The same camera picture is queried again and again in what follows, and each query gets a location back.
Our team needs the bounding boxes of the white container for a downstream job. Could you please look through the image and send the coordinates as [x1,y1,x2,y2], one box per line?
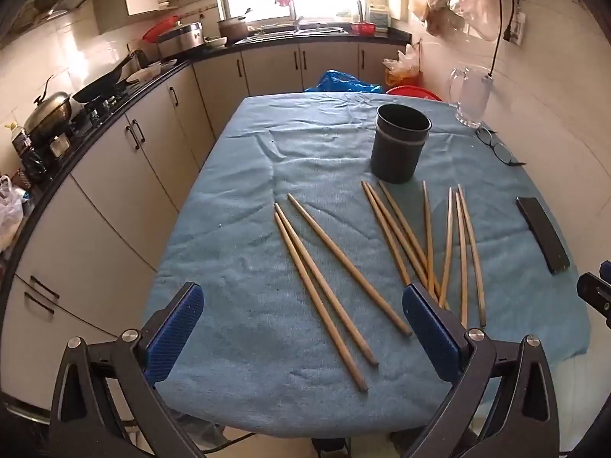
[367,4,392,29]

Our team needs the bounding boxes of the black wok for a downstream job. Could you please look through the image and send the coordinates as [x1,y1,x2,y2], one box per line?
[71,52,144,104]

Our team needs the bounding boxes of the yellowish hanging plastic bag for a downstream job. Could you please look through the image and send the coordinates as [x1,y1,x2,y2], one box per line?
[408,0,459,35]

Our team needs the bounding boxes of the clear hanging plastic bag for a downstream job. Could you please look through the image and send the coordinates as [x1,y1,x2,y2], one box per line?
[449,0,515,41]

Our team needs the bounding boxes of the gas stove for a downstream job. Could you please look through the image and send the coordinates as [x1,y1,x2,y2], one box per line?
[29,87,139,153]

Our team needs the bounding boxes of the white plate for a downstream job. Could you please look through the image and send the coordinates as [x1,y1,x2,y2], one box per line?
[125,60,177,84]

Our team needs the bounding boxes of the white plastic bag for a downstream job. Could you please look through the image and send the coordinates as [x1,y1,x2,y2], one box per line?
[0,175,27,251]

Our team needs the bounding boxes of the metal sink faucet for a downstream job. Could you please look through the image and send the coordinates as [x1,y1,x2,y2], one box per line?
[285,0,306,33]

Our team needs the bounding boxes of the blue plastic bag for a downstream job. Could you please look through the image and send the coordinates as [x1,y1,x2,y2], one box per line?
[305,69,383,94]

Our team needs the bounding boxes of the wooden chopstick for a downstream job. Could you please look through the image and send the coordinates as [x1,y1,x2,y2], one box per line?
[438,187,453,308]
[273,212,369,392]
[378,180,449,308]
[274,203,380,368]
[455,191,469,329]
[286,193,414,337]
[458,184,487,327]
[361,180,412,287]
[422,180,436,294]
[365,182,433,294]

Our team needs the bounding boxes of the brown cooking pot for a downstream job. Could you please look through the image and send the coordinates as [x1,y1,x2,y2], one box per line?
[217,8,251,45]

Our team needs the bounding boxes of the black smartphone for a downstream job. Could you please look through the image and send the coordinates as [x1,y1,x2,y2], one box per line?
[516,197,572,276]

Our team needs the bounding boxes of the red plastic bowl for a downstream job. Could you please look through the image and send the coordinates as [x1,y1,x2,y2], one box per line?
[143,15,182,44]

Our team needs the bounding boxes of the black eyeglasses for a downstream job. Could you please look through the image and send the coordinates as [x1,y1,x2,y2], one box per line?
[475,125,528,168]

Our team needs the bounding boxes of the steel pot with lid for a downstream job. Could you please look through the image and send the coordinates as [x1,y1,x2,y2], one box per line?
[23,75,72,137]

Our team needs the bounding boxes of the black power cable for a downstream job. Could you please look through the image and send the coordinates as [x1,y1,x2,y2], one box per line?
[484,0,519,79]

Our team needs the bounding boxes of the clear glass mug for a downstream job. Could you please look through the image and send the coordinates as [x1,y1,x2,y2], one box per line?
[448,67,492,129]

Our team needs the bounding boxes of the clear plastic bag orange contents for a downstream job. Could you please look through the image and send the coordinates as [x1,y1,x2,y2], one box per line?
[382,43,423,87]

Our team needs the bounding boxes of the dark bottle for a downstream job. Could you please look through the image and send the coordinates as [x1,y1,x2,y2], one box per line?
[10,121,48,184]

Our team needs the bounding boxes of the white kitchen base cabinets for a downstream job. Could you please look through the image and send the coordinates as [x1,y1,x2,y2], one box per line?
[0,40,411,421]

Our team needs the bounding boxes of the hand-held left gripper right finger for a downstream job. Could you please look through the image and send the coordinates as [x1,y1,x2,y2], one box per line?
[402,284,560,458]

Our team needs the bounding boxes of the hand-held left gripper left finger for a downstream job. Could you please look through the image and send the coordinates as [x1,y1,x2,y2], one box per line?
[48,282,206,458]

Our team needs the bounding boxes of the white wall socket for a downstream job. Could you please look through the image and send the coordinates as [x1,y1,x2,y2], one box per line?
[506,10,528,46]

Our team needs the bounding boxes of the blue towel tablecloth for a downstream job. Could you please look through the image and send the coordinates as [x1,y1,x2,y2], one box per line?
[143,92,593,440]

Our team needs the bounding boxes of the steel rice cooker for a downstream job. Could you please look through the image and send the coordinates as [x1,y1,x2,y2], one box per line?
[157,21,205,58]

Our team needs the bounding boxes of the red plastic basin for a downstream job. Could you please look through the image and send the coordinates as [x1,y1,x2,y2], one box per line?
[384,84,442,102]

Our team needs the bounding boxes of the black kitchen countertop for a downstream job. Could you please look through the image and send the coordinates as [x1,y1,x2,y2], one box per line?
[0,26,414,297]

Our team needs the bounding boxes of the steel kitchen sink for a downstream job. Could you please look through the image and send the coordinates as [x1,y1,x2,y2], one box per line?
[248,24,349,40]

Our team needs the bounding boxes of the black utensil holder cup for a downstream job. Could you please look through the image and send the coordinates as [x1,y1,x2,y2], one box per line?
[371,103,433,184]

